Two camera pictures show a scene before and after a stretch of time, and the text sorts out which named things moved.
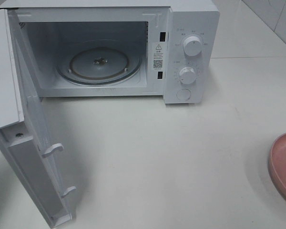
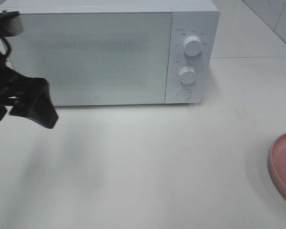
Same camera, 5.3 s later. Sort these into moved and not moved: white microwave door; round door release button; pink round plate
Moved: white microwave door
Not moved: pink round plate; round door release button
